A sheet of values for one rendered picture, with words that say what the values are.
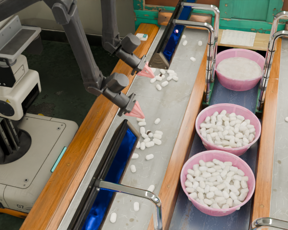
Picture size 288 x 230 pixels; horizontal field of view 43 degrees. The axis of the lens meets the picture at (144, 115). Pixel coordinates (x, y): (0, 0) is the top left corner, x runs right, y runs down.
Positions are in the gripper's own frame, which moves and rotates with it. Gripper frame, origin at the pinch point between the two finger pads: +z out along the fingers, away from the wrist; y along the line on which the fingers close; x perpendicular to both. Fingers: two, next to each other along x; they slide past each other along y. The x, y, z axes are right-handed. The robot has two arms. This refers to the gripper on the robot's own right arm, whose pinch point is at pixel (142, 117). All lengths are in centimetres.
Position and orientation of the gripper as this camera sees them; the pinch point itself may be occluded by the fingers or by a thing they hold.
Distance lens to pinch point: 153.0
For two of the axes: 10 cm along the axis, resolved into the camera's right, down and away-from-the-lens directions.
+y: 2.9, -6.7, 6.8
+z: 7.6, 5.9, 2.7
